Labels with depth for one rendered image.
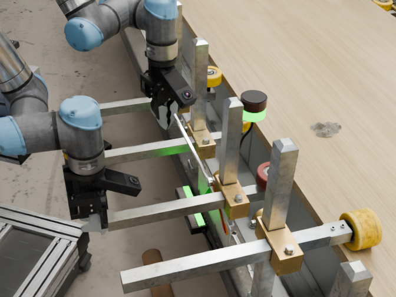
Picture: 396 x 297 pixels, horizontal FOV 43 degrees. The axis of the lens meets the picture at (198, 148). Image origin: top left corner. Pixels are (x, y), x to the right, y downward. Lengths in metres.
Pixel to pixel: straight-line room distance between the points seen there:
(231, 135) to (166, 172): 1.47
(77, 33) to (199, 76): 0.37
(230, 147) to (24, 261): 1.08
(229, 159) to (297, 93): 0.44
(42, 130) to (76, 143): 0.07
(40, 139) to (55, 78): 2.48
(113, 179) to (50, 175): 1.58
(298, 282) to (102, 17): 0.82
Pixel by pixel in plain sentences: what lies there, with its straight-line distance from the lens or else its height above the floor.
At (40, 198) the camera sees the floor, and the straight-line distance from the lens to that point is 2.54.
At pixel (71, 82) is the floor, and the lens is 3.39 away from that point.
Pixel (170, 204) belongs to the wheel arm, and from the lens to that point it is 1.20.
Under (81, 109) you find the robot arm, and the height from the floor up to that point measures 1.18.
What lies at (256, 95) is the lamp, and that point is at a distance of 1.14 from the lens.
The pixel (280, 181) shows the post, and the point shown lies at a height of 1.10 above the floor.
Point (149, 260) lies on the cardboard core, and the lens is 2.11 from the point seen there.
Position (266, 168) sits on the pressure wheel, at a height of 0.90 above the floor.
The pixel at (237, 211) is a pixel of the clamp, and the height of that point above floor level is 0.85.
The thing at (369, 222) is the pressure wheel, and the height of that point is 0.98.
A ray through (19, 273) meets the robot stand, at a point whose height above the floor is 0.21.
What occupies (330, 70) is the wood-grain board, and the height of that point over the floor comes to 0.90.
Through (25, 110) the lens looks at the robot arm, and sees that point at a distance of 1.02.
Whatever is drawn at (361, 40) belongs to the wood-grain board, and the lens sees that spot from 1.95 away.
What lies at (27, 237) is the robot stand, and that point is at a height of 0.21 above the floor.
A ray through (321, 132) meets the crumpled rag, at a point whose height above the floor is 0.91.
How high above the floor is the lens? 1.71
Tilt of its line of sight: 38 degrees down
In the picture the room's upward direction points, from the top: 2 degrees clockwise
